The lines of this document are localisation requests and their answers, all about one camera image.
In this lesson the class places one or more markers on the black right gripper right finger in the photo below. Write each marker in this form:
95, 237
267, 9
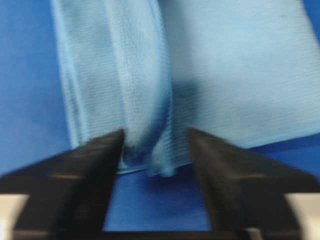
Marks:
251, 195

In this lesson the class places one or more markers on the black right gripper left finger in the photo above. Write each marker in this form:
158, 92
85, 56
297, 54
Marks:
63, 197

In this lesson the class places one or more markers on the light blue towel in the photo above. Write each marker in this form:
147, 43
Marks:
247, 71

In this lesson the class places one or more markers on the blue table cloth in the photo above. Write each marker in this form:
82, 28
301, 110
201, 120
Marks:
33, 125

